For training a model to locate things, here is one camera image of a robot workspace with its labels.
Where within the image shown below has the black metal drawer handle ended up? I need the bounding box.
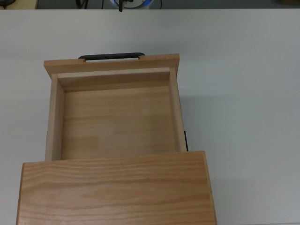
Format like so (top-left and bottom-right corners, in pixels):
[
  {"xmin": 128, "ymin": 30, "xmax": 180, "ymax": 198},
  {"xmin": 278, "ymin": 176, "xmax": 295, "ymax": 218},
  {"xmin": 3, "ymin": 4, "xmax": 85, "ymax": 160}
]
[{"xmin": 78, "ymin": 52, "xmax": 146, "ymax": 62}]

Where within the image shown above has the wooden drawer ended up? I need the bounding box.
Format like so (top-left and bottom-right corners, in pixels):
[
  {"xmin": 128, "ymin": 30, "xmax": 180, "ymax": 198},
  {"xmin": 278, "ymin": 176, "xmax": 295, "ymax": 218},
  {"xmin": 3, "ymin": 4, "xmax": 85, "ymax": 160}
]
[{"xmin": 44, "ymin": 52, "xmax": 187, "ymax": 162}]

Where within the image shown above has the wooden cabinet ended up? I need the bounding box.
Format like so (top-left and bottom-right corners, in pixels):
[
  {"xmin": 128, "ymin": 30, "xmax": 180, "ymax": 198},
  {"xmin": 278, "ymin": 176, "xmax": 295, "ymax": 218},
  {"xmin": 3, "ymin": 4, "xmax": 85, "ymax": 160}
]
[{"xmin": 15, "ymin": 150, "xmax": 218, "ymax": 225}]

